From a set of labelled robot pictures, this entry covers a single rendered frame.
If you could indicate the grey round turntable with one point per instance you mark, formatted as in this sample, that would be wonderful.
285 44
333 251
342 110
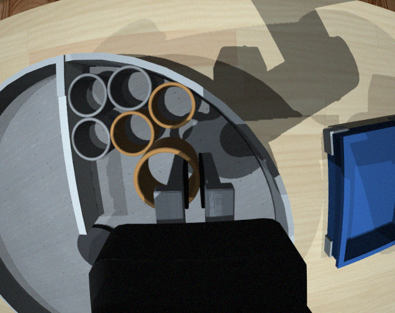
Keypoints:
44 261

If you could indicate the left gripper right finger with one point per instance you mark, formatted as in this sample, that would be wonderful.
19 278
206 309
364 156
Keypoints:
219 197

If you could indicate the bronze bushing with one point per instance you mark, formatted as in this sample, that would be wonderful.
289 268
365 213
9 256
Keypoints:
120 140
155 113
145 183

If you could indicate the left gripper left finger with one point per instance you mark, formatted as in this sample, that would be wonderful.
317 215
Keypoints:
172 199

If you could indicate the blue open-top crate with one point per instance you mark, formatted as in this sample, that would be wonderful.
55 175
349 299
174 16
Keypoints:
362 192

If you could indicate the grey metal bushing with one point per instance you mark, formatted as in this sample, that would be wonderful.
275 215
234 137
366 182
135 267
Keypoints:
77 95
82 143
114 87

